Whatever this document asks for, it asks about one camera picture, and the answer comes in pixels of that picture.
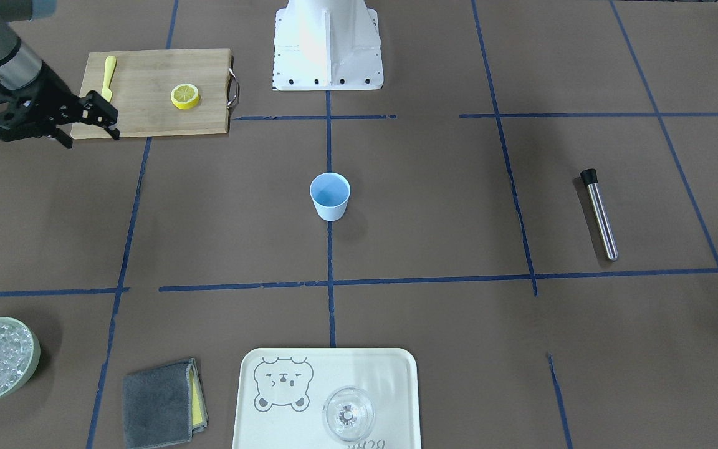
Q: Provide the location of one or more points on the clear wine glass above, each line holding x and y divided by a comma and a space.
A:
349, 414

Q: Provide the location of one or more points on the yellow plastic knife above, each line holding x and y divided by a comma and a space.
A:
108, 72

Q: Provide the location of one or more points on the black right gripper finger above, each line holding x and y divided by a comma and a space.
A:
101, 113
62, 137

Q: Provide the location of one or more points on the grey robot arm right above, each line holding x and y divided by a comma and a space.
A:
19, 64

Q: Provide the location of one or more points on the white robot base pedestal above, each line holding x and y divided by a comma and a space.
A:
327, 46

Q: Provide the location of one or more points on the bamboo cutting board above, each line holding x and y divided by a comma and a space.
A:
142, 82

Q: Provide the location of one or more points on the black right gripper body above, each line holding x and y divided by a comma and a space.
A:
52, 91

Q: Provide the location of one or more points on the grey folded cloth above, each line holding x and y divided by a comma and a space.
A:
163, 406

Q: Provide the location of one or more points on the cream bear tray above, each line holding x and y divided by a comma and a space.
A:
282, 392

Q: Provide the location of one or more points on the light blue cup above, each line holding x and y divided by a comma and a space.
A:
330, 193

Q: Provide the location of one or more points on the yellow lemon slice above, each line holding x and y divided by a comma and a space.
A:
185, 96

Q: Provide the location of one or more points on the steel muddler black tip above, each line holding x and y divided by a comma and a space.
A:
590, 181

